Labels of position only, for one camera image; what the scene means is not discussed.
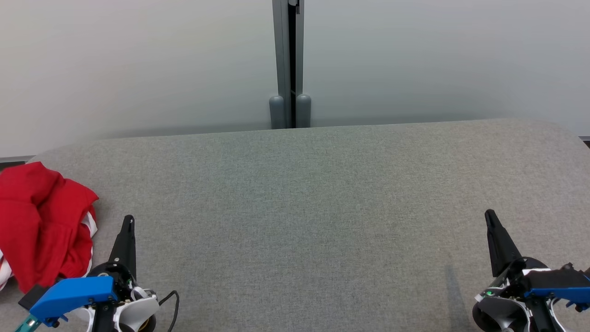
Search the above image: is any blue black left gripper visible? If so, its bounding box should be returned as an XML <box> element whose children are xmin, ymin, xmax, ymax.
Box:
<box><xmin>18</xmin><ymin>215</ymin><xmax>137</xmax><ymax>324</ymax></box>

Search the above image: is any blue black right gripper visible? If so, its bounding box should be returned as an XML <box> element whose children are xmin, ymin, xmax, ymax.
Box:
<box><xmin>482</xmin><ymin>209</ymin><xmax>590</xmax><ymax>310</ymax></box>

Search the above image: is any red jersey with white sleeves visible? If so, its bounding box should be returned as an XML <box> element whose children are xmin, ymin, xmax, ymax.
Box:
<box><xmin>0</xmin><ymin>161</ymin><xmax>99</xmax><ymax>294</ymax></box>

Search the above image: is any grey cylinder post foot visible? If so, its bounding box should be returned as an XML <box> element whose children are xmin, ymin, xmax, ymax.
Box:
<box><xmin>295</xmin><ymin>94</ymin><xmax>312</xmax><ymax>128</ymax></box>
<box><xmin>269</xmin><ymin>95</ymin><xmax>286</xmax><ymax>130</ymax></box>

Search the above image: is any grey partition post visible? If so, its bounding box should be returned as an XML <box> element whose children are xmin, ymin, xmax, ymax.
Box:
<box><xmin>272</xmin><ymin>0</ymin><xmax>305</xmax><ymax>129</ymax></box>

